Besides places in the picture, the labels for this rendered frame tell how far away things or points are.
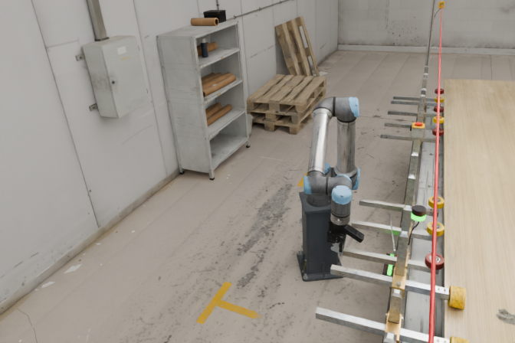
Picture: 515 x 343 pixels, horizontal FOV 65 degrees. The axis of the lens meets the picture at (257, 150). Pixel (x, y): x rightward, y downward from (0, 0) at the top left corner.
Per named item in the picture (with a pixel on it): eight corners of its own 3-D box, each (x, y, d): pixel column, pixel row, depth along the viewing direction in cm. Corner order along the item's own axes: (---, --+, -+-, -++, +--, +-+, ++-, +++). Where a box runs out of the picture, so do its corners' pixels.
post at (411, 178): (400, 253, 222) (408, 176, 201) (400, 249, 225) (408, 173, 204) (407, 254, 221) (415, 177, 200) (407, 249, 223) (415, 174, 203)
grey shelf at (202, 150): (179, 174, 465) (155, 35, 398) (220, 142, 536) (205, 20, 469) (212, 180, 446) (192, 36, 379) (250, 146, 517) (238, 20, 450)
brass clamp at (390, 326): (381, 346, 144) (382, 336, 142) (385, 317, 155) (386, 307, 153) (399, 351, 142) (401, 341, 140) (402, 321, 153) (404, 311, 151)
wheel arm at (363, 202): (359, 206, 244) (359, 200, 242) (359, 203, 246) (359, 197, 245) (437, 218, 228) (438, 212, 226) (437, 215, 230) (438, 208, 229)
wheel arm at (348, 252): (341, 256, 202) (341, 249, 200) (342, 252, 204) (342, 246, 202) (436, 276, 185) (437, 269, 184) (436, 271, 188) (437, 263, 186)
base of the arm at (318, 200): (308, 208, 280) (308, 196, 276) (303, 194, 297) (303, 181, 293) (336, 205, 280) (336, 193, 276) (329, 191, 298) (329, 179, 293)
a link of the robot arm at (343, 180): (329, 171, 204) (327, 185, 193) (352, 173, 201) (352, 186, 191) (329, 187, 208) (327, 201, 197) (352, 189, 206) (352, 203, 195)
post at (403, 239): (390, 321, 180) (398, 234, 159) (391, 315, 183) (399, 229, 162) (398, 324, 179) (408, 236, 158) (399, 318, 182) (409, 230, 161)
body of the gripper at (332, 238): (330, 233, 205) (331, 213, 199) (347, 237, 202) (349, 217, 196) (326, 243, 199) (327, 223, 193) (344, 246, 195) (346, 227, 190)
